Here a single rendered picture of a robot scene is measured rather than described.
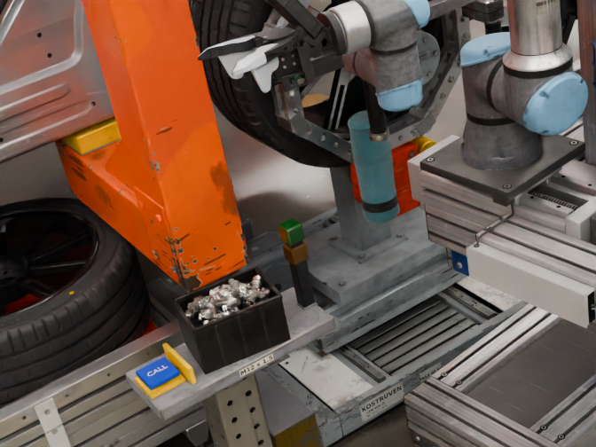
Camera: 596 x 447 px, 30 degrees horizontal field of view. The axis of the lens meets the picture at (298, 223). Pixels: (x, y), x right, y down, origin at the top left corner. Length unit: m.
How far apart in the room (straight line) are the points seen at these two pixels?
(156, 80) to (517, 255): 0.79
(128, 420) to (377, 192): 0.78
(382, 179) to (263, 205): 1.27
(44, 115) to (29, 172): 1.73
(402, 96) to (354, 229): 1.23
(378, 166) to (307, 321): 0.41
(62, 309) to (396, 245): 0.95
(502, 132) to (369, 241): 1.00
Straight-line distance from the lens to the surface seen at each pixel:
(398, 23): 1.73
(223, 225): 2.42
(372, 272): 2.92
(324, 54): 1.71
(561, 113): 1.93
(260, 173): 4.00
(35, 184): 4.36
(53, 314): 2.57
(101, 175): 2.69
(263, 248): 2.76
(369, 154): 2.54
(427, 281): 3.00
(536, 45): 1.89
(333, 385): 2.81
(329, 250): 3.05
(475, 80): 2.03
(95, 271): 2.66
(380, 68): 1.77
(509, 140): 2.07
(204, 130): 2.32
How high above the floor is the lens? 1.83
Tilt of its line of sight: 30 degrees down
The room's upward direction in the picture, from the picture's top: 12 degrees counter-clockwise
